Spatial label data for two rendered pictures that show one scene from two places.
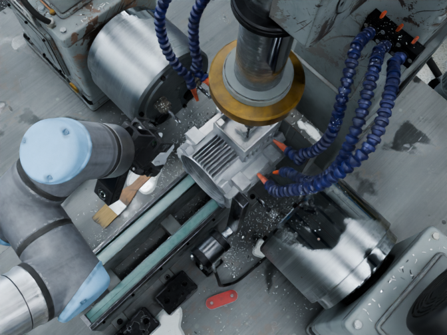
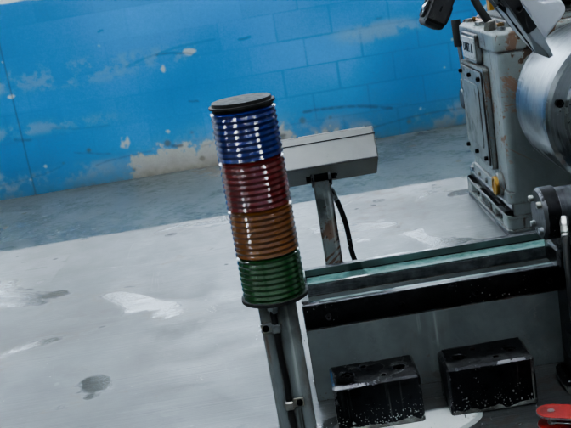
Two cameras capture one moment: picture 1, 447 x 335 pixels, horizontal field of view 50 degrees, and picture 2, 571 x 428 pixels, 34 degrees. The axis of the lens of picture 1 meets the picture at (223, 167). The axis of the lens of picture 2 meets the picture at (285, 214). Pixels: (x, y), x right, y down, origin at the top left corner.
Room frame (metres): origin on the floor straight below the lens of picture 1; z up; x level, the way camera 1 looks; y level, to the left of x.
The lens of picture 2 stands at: (-0.67, -0.56, 1.33)
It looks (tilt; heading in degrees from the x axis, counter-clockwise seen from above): 15 degrees down; 51
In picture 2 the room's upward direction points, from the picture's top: 10 degrees counter-clockwise
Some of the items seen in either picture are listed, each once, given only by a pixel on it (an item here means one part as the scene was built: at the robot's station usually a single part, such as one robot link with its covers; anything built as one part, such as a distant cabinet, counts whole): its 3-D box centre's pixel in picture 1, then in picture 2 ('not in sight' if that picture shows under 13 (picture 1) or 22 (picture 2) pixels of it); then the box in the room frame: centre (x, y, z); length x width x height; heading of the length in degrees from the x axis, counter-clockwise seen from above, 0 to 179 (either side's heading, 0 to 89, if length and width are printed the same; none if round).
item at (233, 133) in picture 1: (246, 127); not in sight; (0.47, -0.04, 1.11); 0.12 x 0.11 x 0.07; 140
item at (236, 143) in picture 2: not in sight; (246, 132); (-0.17, 0.09, 1.19); 0.06 x 0.06 x 0.04
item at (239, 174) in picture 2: not in sight; (255, 180); (-0.17, 0.09, 1.14); 0.06 x 0.06 x 0.04
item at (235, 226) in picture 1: (235, 216); not in sight; (0.25, -0.04, 1.12); 0.04 x 0.03 x 0.26; 141
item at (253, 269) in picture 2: not in sight; (271, 273); (-0.17, 0.09, 1.05); 0.06 x 0.06 x 0.04
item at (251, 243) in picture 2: not in sight; (263, 227); (-0.17, 0.09, 1.10); 0.06 x 0.06 x 0.04
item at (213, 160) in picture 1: (231, 153); not in sight; (0.43, -0.02, 1.01); 0.20 x 0.19 x 0.19; 140
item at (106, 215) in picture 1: (124, 197); not in sight; (0.35, 0.27, 0.80); 0.21 x 0.05 x 0.01; 145
